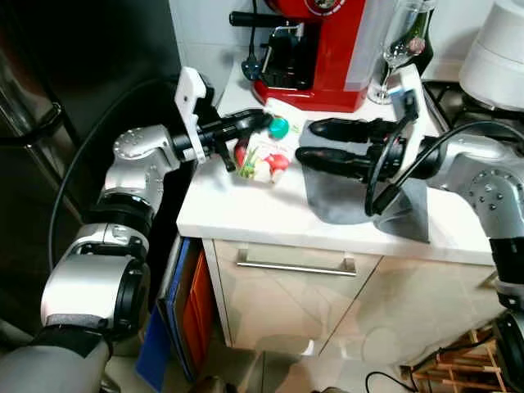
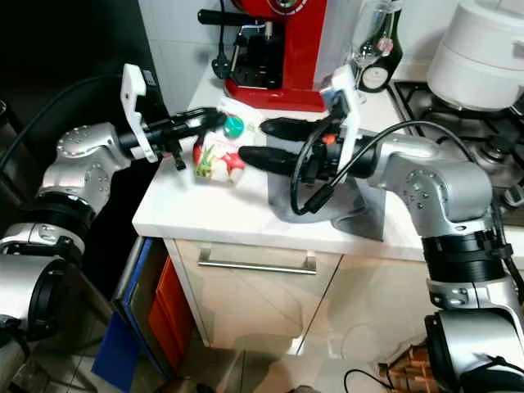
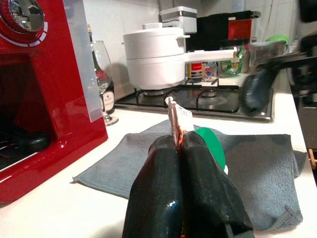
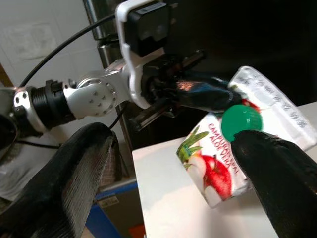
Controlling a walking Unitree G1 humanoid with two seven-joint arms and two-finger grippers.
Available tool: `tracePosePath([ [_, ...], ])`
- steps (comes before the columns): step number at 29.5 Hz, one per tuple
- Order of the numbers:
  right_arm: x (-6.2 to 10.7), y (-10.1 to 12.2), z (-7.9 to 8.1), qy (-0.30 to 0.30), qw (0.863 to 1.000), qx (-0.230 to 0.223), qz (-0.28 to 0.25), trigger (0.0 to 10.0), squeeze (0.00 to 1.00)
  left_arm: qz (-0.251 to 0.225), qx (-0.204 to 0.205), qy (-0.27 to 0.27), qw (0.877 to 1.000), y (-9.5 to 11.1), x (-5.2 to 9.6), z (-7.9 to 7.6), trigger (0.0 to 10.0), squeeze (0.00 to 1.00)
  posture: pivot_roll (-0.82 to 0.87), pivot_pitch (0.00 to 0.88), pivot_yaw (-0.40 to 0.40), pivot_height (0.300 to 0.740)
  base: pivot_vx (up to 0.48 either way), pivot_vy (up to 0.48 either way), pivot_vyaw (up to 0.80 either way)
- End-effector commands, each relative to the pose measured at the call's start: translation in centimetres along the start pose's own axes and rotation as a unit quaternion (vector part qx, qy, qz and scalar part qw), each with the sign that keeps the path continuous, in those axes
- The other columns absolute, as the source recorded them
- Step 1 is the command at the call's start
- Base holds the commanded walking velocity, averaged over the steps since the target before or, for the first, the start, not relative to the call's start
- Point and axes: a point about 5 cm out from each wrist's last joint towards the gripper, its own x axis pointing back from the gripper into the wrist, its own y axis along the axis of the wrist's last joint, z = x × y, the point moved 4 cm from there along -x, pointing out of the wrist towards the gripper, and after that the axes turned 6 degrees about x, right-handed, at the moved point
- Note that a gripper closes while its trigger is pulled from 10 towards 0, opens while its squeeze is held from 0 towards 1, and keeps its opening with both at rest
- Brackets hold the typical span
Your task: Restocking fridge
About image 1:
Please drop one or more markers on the white rice cooker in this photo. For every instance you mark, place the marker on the white rice cooker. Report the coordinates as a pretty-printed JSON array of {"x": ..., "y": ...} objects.
[{"x": 495, "y": 57}]

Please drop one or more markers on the gas stove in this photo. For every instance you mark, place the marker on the gas stove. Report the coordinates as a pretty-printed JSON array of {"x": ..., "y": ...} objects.
[{"x": 446, "y": 98}]

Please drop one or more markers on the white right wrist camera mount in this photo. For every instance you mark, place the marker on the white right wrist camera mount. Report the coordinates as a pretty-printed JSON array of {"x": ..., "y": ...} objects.
[{"x": 409, "y": 90}]

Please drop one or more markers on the white carton teal cap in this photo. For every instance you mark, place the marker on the white carton teal cap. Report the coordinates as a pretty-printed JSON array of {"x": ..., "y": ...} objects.
[{"x": 266, "y": 155}]

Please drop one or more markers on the blue and orange board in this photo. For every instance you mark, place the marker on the blue and orange board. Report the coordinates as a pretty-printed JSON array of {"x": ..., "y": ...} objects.
[{"x": 196, "y": 311}]

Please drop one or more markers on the grey cloth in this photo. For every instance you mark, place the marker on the grey cloth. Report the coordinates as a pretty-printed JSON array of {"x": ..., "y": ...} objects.
[{"x": 344, "y": 205}]

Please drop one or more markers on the clear wine glass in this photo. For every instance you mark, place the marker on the clear wine glass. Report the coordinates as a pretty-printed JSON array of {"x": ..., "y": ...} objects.
[{"x": 401, "y": 45}]

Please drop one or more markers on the wooden slat rack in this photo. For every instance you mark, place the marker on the wooden slat rack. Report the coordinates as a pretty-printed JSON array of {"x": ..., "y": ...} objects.
[{"x": 446, "y": 378}]

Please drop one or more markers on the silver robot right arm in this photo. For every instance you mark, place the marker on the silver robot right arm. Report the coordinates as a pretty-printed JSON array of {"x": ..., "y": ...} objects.
[{"x": 475, "y": 172}]

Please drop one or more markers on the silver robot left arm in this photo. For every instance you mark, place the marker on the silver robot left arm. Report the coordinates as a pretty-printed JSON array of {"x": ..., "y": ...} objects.
[{"x": 90, "y": 286}]

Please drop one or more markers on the red coffee machine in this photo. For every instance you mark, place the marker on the red coffee machine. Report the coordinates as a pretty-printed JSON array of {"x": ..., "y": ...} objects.
[{"x": 327, "y": 49}]

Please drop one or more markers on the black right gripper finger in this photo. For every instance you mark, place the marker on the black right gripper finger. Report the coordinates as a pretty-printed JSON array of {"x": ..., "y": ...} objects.
[
  {"x": 336, "y": 162},
  {"x": 344, "y": 129}
]

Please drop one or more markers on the tall dark refrigerator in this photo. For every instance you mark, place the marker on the tall dark refrigerator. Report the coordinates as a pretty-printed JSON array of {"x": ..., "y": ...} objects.
[{"x": 82, "y": 49}]

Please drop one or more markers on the dark green labelled bottle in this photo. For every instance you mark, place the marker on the dark green labelled bottle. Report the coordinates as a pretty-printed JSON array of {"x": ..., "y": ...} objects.
[{"x": 424, "y": 49}]

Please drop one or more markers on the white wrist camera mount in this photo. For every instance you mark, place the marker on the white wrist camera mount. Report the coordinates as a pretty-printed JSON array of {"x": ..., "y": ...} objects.
[
  {"x": 409, "y": 90},
  {"x": 190, "y": 98}
]

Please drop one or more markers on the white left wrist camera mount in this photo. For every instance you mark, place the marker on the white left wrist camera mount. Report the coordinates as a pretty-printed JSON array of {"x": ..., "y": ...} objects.
[{"x": 190, "y": 98}]

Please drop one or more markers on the white counter with drawers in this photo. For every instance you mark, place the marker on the white counter with drawers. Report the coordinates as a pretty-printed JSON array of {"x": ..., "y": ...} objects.
[{"x": 270, "y": 303}]

